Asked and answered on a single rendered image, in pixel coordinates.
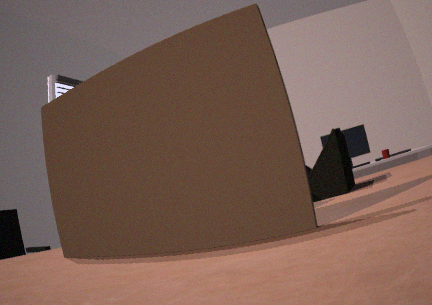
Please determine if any brown flat board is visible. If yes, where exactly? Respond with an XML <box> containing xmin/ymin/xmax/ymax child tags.
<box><xmin>41</xmin><ymin>3</ymin><xmax>317</xmax><ymax>258</ymax></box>

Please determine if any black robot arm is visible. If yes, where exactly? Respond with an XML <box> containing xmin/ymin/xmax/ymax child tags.
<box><xmin>305</xmin><ymin>165</ymin><xmax>312</xmax><ymax>175</ymax></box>

